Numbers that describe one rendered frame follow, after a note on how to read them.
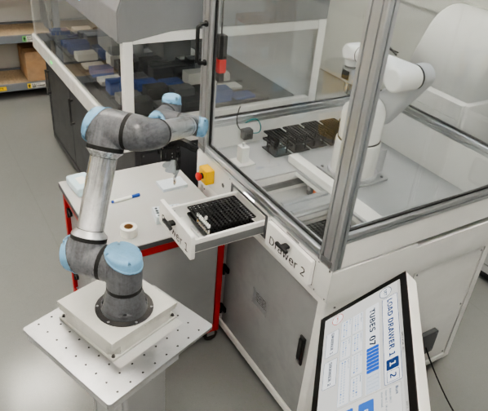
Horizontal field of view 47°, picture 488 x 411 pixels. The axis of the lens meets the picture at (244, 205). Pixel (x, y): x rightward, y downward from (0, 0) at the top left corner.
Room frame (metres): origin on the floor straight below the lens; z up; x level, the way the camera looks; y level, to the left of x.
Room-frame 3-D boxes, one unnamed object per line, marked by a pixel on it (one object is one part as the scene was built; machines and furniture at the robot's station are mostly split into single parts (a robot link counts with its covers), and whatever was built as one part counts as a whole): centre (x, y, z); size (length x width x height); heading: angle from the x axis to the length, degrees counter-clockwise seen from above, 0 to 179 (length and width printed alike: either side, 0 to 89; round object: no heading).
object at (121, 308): (1.36, 0.36, 0.88); 0.15 x 0.15 x 0.10
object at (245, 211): (1.89, 0.09, 0.87); 0.22 x 0.18 x 0.06; 124
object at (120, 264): (1.36, 0.37, 1.00); 0.13 x 0.12 x 0.14; 75
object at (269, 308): (2.18, -0.44, 0.40); 1.03 x 0.95 x 0.80; 34
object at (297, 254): (1.70, -0.19, 0.87); 0.29 x 0.02 x 0.11; 34
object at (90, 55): (3.57, 0.66, 1.13); 1.78 x 1.14 x 0.45; 34
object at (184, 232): (1.78, 0.26, 0.87); 0.29 x 0.02 x 0.11; 34
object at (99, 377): (1.34, 0.38, 0.70); 0.45 x 0.44 x 0.12; 143
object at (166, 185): (2.29, 0.35, 0.77); 0.13 x 0.09 x 0.02; 124
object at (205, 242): (1.90, 0.08, 0.86); 0.40 x 0.26 x 0.06; 124
